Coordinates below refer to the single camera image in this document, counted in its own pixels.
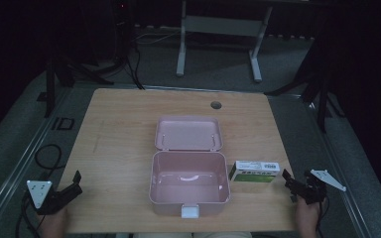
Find white and green carton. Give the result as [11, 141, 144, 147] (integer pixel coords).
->
[228, 160, 282, 184]

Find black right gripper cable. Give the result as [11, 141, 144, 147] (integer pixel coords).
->
[315, 197, 329, 238]

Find black metal stand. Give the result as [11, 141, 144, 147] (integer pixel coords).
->
[44, 49, 115, 119]
[263, 39, 345, 134]

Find black looped floor cable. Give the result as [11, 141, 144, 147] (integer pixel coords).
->
[34, 143, 67, 172]

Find person's left hand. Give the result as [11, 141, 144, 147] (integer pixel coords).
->
[37, 206, 71, 238]

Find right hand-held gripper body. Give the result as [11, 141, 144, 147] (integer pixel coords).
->
[297, 169, 347, 205]

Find dark computer tower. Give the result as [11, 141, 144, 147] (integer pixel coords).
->
[111, 0, 135, 64]

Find black hanging cables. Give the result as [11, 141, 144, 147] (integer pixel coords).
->
[124, 42, 146, 91]

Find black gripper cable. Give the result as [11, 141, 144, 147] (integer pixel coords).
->
[15, 190, 45, 238]
[315, 197, 329, 238]

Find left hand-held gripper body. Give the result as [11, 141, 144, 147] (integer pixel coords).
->
[26, 179, 83, 216]

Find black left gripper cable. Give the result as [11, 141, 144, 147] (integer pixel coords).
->
[15, 190, 45, 238]

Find white metal desk frame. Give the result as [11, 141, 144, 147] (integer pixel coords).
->
[175, 0, 274, 84]

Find person's right hand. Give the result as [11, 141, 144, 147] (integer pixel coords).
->
[294, 195, 325, 238]

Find open pink storage box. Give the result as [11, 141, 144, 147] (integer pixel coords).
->
[148, 115, 232, 219]

